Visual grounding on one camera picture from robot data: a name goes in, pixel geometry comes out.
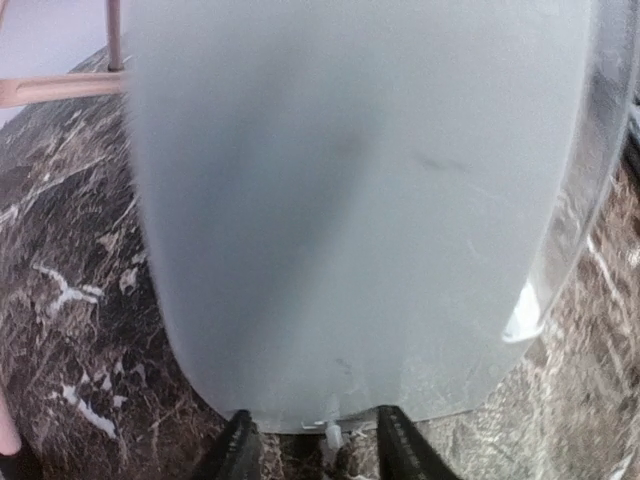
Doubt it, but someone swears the pink folding music stand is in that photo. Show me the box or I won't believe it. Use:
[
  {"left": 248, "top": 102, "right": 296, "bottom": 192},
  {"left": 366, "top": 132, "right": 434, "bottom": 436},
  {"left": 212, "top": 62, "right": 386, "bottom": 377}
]
[{"left": 0, "top": 0, "right": 126, "bottom": 456}]

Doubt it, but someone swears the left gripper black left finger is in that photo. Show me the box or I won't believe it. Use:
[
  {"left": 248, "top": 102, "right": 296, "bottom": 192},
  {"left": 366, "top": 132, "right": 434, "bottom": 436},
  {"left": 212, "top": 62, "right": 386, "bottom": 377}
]
[{"left": 191, "top": 410, "right": 261, "bottom": 480}]

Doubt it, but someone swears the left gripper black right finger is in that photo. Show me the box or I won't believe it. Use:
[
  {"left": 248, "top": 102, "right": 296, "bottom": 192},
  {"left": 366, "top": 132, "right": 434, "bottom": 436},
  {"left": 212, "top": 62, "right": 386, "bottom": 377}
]
[{"left": 376, "top": 405, "right": 450, "bottom": 479}]

